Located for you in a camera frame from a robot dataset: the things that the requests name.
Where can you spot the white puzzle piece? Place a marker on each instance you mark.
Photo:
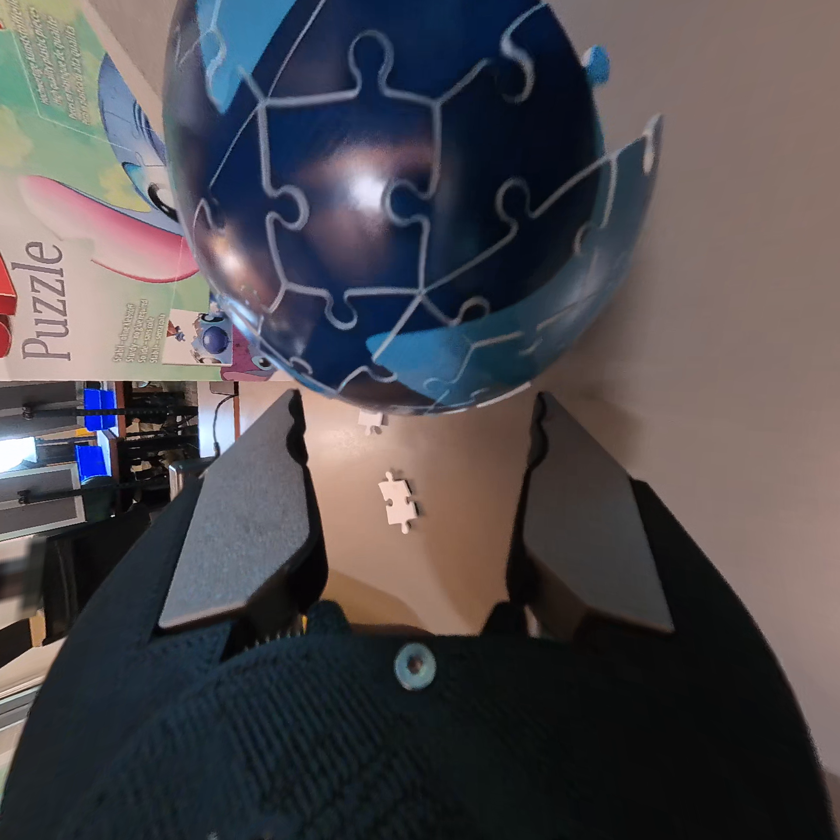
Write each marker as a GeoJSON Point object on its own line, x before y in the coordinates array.
{"type": "Point", "coordinates": [399, 502]}
{"type": "Point", "coordinates": [371, 421]}

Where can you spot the colourful cartoon puzzle box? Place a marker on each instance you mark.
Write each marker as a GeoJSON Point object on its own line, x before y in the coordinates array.
{"type": "Point", "coordinates": [79, 197]}

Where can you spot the blue storage bin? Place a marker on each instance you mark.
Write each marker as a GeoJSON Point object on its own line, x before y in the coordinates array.
{"type": "Point", "coordinates": [92, 463]}
{"type": "Point", "coordinates": [102, 403]}

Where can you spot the metal shelf rack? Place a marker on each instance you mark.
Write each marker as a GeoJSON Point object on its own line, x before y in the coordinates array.
{"type": "Point", "coordinates": [39, 485]}

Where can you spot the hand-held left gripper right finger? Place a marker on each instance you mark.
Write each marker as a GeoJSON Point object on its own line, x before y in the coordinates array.
{"type": "Point", "coordinates": [590, 525]}

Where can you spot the blue puzzle ball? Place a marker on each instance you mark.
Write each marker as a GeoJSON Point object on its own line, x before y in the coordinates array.
{"type": "Point", "coordinates": [394, 197]}

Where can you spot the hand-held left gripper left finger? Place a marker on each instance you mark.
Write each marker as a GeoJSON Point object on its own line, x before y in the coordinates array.
{"type": "Point", "coordinates": [249, 525]}

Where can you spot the wooden side table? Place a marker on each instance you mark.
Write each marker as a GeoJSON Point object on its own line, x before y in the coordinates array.
{"type": "Point", "coordinates": [226, 387]}

